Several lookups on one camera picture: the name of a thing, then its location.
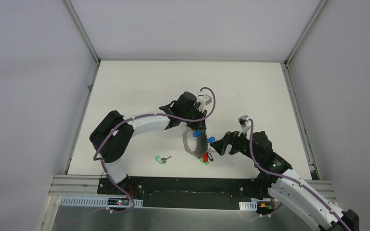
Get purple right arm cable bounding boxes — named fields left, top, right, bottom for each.
left=247, top=118, right=353, bottom=231

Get aluminium frame rail right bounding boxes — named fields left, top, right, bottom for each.
left=280, top=0, right=330, bottom=180

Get large blue tag keys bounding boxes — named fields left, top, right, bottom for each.
left=192, top=130, right=203, bottom=137

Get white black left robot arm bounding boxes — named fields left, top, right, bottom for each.
left=89, top=91, right=215, bottom=195

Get aluminium frame rail left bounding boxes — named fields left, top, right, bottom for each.
left=62, top=0, right=101, bottom=175

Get black robot base mount plate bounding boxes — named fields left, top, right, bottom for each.
left=97, top=176, right=270, bottom=210

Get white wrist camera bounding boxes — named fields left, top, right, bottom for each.
left=238, top=115, right=252, bottom=136
left=197, top=94, right=212, bottom=108

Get aluminium frame rail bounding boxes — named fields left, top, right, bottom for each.
left=280, top=0, right=330, bottom=180
left=62, top=0, right=101, bottom=175

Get large green tag key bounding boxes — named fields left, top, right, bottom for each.
left=199, top=157, right=209, bottom=165

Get white slotted cable duct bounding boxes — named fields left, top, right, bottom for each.
left=59, top=196, right=143, bottom=208
left=239, top=201, right=258, bottom=211

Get white slotted cable duct right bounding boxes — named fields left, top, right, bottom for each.
left=239, top=201, right=258, bottom=211

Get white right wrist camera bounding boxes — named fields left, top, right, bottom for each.
left=238, top=115, right=252, bottom=136

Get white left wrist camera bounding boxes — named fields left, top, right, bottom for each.
left=197, top=94, right=212, bottom=108

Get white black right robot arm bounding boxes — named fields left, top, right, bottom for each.
left=210, top=131, right=360, bottom=231

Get white slotted cable duct left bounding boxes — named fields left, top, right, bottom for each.
left=59, top=196, right=143, bottom=208

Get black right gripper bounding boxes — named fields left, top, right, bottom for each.
left=210, top=127, right=261, bottom=163

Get black fob key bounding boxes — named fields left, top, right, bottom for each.
left=207, top=153, right=214, bottom=162

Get red tag key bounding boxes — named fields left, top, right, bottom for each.
left=203, top=153, right=209, bottom=163

